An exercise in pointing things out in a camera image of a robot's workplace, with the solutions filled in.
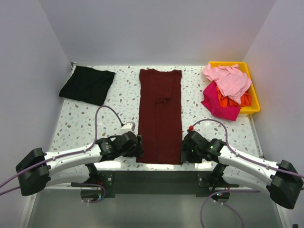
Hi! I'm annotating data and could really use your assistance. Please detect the black t shirt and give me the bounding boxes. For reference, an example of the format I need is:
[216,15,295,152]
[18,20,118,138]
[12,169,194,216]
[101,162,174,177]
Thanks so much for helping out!
[59,66,115,106]

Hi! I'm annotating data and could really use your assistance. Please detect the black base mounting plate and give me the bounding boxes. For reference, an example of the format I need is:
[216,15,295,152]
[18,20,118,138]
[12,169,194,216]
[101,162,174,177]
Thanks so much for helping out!
[71,171,238,199]

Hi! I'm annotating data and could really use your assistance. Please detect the orange t shirt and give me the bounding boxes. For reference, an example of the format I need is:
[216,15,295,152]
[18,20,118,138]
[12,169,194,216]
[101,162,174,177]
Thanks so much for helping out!
[215,85,253,109]

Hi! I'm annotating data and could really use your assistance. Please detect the yellow plastic bin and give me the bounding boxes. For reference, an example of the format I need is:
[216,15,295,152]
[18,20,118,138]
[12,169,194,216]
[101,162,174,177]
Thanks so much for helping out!
[209,61,261,115]

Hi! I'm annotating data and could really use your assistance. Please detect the pink t shirt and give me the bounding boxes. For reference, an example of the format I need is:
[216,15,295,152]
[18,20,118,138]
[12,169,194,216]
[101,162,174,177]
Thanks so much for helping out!
[203,64,252,105]

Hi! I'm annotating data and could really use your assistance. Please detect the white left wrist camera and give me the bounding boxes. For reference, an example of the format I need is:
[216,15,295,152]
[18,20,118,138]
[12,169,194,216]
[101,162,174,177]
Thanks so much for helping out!
[121,122,135,134]

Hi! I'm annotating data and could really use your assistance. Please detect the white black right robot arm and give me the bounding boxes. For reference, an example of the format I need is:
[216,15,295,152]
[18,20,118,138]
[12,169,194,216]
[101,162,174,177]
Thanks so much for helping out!
[180,131,304,209]

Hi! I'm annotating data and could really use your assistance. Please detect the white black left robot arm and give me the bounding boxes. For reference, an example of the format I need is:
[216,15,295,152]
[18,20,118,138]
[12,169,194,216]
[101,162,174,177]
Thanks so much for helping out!
[16,132,143,196]

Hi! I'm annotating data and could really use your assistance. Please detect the dark red t shirt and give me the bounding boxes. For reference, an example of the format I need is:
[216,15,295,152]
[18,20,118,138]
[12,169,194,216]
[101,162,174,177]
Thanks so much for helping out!
[136,69,182,165]

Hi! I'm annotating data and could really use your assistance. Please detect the magenta t shirt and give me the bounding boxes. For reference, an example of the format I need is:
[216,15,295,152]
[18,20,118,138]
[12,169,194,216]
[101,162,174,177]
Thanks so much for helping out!
[201,82,241,121]

